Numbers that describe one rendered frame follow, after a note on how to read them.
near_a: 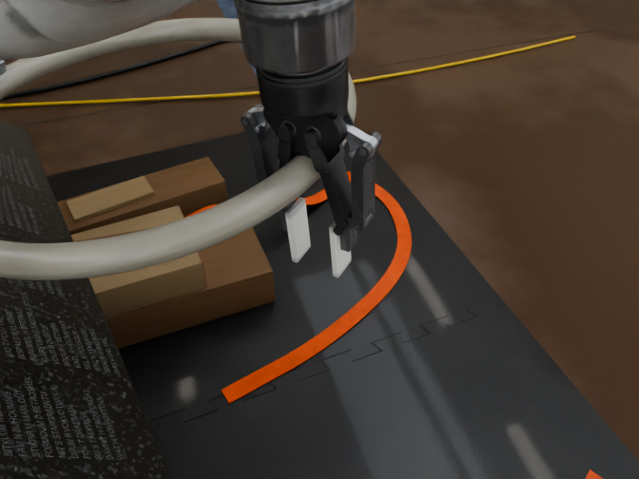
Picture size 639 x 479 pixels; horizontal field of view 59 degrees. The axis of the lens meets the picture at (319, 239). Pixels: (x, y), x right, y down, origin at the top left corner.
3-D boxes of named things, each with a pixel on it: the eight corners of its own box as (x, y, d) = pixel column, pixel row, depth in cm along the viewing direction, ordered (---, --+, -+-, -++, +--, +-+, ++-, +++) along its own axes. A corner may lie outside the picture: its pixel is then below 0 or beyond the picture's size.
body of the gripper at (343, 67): (369, 44, 46) (370, 141, 52) (281, 29, 49) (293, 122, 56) (323, 86, 41) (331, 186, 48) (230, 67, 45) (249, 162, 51)
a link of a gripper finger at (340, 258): (342, 209, 57) (349, 211, 56) (345, 258, 61) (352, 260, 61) (328, 227, 55) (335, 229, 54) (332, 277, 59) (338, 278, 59)
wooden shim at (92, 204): (76, 222, 170) (74, 219, 169) (67, 204, 176) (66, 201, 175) (155, 195, 180) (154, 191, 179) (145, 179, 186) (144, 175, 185)
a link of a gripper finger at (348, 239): (344, 202, 55) (372, 211, 53) (346, 240, 58) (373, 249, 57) (337, 211, 54) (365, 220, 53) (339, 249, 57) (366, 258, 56)
